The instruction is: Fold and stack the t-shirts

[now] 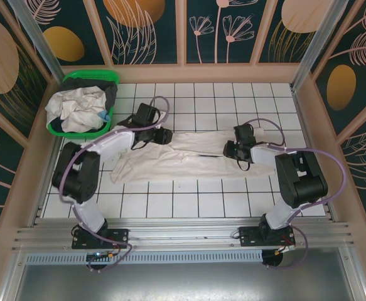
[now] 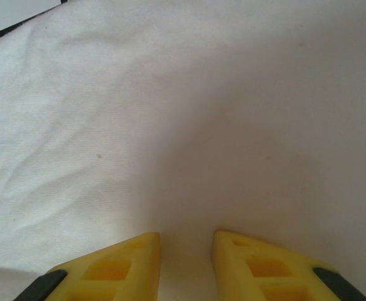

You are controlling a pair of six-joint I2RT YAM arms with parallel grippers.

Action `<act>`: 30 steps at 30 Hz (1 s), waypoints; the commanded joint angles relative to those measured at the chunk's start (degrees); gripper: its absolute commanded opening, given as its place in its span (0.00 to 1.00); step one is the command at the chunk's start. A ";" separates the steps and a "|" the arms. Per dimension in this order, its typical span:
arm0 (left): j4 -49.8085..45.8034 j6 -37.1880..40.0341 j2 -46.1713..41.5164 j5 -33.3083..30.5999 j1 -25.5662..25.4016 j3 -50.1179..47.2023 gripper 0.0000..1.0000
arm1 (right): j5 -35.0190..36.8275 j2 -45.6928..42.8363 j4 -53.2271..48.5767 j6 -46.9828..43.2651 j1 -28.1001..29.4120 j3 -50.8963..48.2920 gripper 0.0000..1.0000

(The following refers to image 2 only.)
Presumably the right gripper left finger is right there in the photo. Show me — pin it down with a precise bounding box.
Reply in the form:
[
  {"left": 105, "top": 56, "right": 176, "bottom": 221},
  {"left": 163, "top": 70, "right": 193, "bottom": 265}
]
[{"left": 21, "top": 231, "right": 161, "bottom": 301}]

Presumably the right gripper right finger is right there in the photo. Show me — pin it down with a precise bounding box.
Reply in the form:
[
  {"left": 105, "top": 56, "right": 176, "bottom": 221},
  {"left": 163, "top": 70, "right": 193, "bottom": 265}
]
[{"left": 212, "top": 230, "right": 366, "bottom": 301}]

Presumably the white t-shirt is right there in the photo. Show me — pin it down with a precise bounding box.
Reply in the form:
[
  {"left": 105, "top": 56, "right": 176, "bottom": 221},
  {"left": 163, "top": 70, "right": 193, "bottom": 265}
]
[{"left": 0, "top": 0, "right": 366, "bottom": 301}]

